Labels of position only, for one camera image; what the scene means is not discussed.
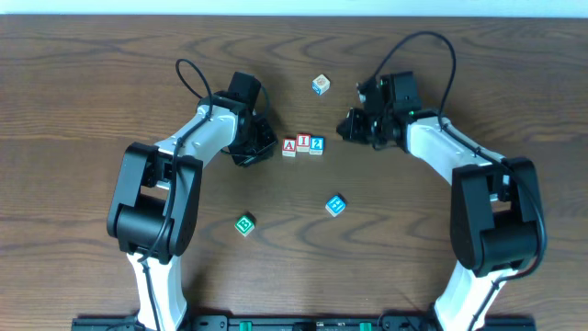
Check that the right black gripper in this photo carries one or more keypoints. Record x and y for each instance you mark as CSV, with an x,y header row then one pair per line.
x,y
355,127

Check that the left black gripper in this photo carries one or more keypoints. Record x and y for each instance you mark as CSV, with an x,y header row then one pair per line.
x,y
259,143

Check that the red letter A block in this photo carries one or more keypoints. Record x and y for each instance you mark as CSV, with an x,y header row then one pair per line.
x,y
289,147

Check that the red letter I block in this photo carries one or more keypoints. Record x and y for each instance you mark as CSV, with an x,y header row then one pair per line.
x,y
303,143

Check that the blue number 2 block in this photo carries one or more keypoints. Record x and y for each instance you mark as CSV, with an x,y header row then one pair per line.
x,y
316,145

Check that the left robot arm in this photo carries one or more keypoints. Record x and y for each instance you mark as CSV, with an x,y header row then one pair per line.
x,y
154,210

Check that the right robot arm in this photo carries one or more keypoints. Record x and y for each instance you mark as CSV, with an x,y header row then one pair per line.
x,y
496,226

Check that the blue-edged picture block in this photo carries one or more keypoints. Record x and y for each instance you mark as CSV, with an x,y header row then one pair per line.
x,y
320,84

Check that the green letter B block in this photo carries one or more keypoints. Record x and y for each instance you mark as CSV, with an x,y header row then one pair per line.
x,y
245,224

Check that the blue plus sign block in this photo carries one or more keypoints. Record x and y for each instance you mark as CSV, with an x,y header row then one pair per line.
x,y
335,205

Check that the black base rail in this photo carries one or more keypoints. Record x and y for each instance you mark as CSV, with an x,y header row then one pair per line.
x,y
303,323

